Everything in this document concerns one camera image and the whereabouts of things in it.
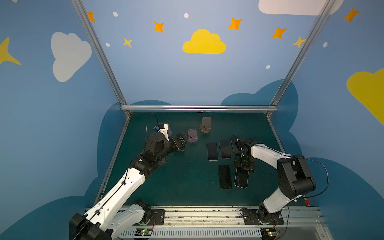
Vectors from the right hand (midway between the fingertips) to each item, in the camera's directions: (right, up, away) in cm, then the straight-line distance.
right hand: (242, 167), depth 91 cm
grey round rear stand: (-31, +19, +10) cm, 38 cm away
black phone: (-11, -7, -5) cm, 14 cm away
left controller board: (-55, -26, -20) cm, 64 cm away
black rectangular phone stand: (-38, +10, +8) cm, 40 cm away
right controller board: (+6, -27, -20) cm, 34 cm away
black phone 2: (-2, -5, -5) cm, 7 cm away
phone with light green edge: (-18, +10, +10) cm, 22 cm away
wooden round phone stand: (-21, +25, +17) cm, 37 cm away
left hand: (-35, +20, -18) cm, 44 cm away
